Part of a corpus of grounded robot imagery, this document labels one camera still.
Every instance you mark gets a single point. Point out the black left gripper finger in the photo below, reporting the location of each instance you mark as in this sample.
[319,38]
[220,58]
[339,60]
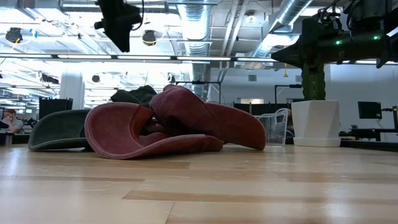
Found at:
[121,40]

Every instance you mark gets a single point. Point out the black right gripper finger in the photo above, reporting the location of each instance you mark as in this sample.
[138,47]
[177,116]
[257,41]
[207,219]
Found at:
[292,56]

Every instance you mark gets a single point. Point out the red baseball cap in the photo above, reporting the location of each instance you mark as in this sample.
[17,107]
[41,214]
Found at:
[115,130]
[192,109]

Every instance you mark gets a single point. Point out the dark grey baseball cap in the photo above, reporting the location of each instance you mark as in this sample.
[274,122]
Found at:
[59,129]

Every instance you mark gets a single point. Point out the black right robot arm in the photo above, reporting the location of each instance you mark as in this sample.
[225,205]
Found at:
[363,43]

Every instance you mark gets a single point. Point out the yellow hanging tag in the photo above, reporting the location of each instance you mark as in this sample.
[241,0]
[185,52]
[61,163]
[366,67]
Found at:
[285,74]

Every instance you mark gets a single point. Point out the long ceiling light strip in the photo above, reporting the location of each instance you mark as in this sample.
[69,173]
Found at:
[143,57]

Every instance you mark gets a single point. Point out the black ceiling spotlight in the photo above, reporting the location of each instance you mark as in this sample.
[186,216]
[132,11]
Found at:
[149,37]
[95,78]
[14,35]

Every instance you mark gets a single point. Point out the green cactus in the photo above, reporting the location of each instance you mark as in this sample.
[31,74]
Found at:
[312,84]

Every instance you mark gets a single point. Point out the white round column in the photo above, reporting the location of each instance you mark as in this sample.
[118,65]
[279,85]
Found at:
[72,90]

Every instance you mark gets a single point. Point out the black computer monitor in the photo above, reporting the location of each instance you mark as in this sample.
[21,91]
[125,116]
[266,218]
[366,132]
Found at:
[369,110]

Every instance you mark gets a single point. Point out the white faceted plant pot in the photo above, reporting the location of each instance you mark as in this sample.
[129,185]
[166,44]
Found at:
[315,124]

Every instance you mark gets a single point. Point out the clear plastic bin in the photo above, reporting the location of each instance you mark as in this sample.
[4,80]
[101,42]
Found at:
[275,130]

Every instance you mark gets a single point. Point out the black desk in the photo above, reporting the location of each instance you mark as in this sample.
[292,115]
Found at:
[367,132]

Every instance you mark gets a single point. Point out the black cabinet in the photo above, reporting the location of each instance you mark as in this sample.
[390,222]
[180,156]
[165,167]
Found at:
[56,104]

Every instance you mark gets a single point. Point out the person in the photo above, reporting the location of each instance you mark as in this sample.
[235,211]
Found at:
[14,124]

